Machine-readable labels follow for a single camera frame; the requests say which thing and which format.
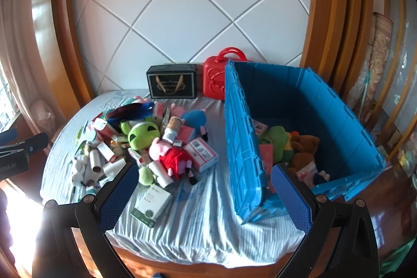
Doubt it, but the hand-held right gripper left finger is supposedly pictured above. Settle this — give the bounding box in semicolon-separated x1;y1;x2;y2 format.
32;162;140;278

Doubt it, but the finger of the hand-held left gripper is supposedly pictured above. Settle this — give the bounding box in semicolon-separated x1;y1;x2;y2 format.
0;129;18;146
0;132;49;157

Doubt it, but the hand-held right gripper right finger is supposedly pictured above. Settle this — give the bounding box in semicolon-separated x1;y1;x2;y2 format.
271;163;381;278

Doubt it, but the white paper roll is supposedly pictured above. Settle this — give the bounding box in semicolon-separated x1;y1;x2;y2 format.
103;157;127;182
148;160;173;189

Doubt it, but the white and green box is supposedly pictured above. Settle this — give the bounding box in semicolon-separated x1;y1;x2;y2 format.
130;186;173;228

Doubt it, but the round green monster plush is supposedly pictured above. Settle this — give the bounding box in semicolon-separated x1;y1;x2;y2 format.
139;166;154;185

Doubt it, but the blue plastic storage bin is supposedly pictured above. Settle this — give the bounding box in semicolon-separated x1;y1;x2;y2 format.
224;59;387;226

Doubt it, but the clear plastic bag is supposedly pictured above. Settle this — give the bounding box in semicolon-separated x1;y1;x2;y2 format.
29;99;57;135

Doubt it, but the small white pink doll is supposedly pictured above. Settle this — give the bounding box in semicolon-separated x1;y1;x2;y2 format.
295;161;330;187

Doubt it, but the cardboard tube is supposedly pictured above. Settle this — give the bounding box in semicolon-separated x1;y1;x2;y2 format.
89;149;103;172

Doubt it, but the red packet with label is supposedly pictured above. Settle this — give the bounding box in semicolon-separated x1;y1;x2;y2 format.
259;143;274;192

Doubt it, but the brown teddy bear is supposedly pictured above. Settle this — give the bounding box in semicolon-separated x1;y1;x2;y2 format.
288;131;321;174

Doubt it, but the white teal plastic toy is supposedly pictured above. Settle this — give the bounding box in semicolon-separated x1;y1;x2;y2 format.
76;128;98;146

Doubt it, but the green dinosaur plush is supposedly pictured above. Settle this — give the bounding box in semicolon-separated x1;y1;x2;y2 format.
261;126;294;164

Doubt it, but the pink pig plush red dress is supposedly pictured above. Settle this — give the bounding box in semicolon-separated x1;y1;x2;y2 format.
149;138;199;186

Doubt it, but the green alien head plush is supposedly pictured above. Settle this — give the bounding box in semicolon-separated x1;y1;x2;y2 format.
128;122;161;150

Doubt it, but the pile of small pink boxes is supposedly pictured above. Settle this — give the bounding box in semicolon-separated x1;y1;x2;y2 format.
70;100;170;197

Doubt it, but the pink white labelled box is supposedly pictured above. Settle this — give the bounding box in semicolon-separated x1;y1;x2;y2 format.
252;120;269;135

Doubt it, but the beige curtain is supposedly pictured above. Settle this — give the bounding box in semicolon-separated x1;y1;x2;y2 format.
0;0;57;142

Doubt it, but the light blue striped bedsheet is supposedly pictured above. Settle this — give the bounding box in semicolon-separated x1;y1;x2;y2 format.
40;88;305;269

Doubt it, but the beige can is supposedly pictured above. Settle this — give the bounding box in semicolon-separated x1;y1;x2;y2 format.
162;116;183;143

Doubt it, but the blue purple feather toy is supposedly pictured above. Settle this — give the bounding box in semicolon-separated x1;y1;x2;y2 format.
107;101;155;120

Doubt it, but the pink box with barcode label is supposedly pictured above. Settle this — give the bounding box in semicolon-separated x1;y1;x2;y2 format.
182;138;219;172

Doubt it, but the flat pink box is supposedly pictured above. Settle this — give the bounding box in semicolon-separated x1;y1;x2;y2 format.
176;124;198;143

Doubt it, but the pink pig plush blue body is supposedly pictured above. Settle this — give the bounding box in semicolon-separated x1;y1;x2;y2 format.
169;103;210;142

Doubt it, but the green plastic bag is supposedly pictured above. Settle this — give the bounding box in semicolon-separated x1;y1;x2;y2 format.
379;239;417;277

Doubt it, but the black gift bag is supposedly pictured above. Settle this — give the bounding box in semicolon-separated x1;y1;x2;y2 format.
146;64;199;99

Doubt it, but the red toy suitcase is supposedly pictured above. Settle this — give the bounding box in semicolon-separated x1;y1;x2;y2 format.
203;47;246;100

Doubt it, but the rolled patterned carpet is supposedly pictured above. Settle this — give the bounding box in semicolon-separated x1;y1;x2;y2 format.
345;13;395;122

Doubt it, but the white quilted headboard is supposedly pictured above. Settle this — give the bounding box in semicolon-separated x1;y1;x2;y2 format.
70;0;313;96

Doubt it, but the wooden headboard frame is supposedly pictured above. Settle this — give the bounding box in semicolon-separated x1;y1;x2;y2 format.
31;0;375;99

